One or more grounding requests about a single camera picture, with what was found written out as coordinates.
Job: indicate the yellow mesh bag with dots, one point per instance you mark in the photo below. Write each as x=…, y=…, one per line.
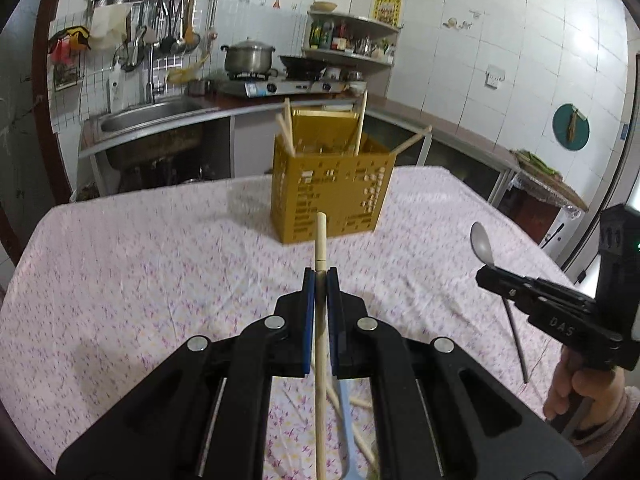
x=182, y=76

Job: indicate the green bottle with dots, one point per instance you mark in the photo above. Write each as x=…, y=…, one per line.
x=316, y=35

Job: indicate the small metal cup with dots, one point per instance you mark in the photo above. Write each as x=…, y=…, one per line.
x=197, y=87

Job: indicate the kitchen counter with cabinets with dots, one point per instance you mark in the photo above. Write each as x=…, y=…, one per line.
x=450, y=135

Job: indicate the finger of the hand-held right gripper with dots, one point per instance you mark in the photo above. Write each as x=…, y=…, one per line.
x=550, y=285
x=500, y=282

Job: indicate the metal kettle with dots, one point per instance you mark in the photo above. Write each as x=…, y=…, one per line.
x=366, y=46

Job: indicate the black wok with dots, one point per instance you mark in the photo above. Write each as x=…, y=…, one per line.
x=305, y=64

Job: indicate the metal hanging skimmer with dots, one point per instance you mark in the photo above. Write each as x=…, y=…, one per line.
x=178, y=46

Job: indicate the cooking oil bottle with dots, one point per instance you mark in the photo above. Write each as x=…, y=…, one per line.
x=328, y=35

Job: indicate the gas stove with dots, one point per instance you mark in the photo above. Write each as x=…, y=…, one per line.
x=260, y=89

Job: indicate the grey corner shelf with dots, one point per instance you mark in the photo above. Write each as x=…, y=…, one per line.
x=350, y=55

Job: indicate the yellow wall poster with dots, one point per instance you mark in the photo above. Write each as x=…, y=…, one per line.
x=387, y=10

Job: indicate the person's right hand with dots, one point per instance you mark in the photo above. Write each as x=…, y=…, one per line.
x=600, y=385

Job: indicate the green vegetables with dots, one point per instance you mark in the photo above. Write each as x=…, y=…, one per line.
x=537, y=162

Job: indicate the grey spoon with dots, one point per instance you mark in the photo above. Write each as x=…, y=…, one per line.
x=482, y=242

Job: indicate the red and yellow bag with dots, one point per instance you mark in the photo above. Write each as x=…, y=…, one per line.
x=70, y=40

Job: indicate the black hanging ladle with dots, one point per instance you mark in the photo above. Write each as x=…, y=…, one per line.
x=166, y=45

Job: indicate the person's right forearm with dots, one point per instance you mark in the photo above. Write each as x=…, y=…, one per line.
x=615, y=420

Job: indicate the orange hanging spatula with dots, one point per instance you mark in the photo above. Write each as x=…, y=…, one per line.
x=192, y=40

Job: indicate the dark sauce bottle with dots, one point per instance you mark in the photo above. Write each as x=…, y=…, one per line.
x=340, y=37

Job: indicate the wooden chopstick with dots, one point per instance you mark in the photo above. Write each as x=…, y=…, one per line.
x=362, y=403
x=367, y=457
x=412, y=139
x=361, y=120
x=288, y=125
x=321, y=240
x=283, y=132

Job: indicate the yellow perforated utensil holder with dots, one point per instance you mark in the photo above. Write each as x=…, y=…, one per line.
x=325, y=195

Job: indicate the gas valve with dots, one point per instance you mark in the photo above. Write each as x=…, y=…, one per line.
x=211, y=41

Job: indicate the brown hanging brush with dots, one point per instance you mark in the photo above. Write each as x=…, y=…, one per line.
x=574, y=125

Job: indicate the light blue plastic spoon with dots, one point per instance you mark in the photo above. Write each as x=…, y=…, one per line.
x=347, y=425

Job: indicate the steel pot with lid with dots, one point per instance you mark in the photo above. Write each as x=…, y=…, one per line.
x=250, y=57

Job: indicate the beige bowl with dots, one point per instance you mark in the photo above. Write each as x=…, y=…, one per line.
x=324, y=6

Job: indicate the wooden chopping board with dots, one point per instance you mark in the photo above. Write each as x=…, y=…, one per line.
x=555, y=185

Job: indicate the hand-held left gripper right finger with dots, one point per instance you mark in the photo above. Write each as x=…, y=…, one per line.
x=334, y=340

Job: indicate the green round board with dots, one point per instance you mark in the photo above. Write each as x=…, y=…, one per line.
x=562, y=130

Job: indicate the steel kitchen sink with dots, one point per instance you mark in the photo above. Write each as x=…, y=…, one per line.
x=145, y=115

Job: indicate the metal faucet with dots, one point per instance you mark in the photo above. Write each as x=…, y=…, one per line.
x=148, y=75

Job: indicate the white soap bottle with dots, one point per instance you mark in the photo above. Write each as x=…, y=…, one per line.
x=115, y=90

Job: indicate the white wall socket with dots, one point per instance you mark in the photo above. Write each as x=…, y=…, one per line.
x=495, y=79

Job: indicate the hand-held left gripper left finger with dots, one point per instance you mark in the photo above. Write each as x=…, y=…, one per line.
x=307, y=330

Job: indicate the white hanging cloth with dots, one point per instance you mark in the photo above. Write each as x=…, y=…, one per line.
x=110, y=25

